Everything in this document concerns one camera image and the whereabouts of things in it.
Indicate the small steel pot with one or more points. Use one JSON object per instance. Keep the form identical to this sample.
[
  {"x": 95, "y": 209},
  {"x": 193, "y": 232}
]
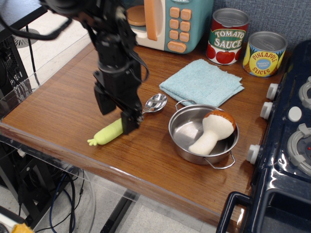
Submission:
[{"x": 185, "y": 128}]

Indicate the black table leg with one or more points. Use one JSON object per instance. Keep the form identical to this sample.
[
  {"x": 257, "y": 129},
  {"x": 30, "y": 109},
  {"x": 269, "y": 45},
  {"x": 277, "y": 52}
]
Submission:
[{"x": 116, "y": 216}]

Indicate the yellow plush object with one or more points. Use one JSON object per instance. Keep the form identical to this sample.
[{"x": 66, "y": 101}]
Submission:
[{"x": 15, "y": 228}]

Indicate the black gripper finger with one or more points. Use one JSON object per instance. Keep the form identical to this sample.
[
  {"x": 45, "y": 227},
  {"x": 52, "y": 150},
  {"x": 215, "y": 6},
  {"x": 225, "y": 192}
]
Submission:
[
  {"x": 130, "y": 122},
  {"x": 105, "y": 103}
]

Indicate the spoon with green carrot handle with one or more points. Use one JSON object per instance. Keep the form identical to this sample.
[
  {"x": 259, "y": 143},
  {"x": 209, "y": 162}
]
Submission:
[{"x": 115, "y": 129}]

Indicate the dark blue toy stove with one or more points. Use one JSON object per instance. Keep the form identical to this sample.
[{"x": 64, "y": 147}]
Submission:
[{"x": 280, "y": 200}]

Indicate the tomato sauce can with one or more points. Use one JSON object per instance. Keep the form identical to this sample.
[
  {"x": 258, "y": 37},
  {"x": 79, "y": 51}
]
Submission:
[{"x": 226, "y": 37}]

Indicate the round floor drain grate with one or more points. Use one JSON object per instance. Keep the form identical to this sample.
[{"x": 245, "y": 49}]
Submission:
[{"x": 21, "y": 42}]

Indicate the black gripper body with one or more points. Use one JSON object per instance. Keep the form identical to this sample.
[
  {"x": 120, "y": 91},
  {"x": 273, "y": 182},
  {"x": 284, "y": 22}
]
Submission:
[{"x": 121, "y": 83}]

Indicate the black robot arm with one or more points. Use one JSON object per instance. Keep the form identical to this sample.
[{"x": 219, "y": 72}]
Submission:
[{"x": 107, "y": 26}]

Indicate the light blue folded cloth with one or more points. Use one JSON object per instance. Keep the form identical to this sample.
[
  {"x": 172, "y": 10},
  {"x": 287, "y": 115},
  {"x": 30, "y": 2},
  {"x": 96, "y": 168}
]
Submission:
[{"x": 202, "y": 83}]

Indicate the toy microwave oven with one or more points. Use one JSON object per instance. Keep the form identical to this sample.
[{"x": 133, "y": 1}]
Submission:
[{"x": 169, "y": 25}]

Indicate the pineapple slices can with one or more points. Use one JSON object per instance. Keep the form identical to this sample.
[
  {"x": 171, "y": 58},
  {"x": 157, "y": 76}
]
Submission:
[{"x": 264, "y": 53}]

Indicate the plush mushroom toy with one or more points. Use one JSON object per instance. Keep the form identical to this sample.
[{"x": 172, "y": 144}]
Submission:
[{"x": 217, "y": 125}]

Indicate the clear acrylic table guard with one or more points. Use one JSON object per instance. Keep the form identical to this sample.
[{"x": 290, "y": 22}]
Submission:
[{"x": 54, "y": 122}]

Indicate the black side desk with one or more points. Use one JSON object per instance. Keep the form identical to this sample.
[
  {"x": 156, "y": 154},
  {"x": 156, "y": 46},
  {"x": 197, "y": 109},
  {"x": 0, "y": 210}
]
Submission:
[{"x": 17, "y": 14}]

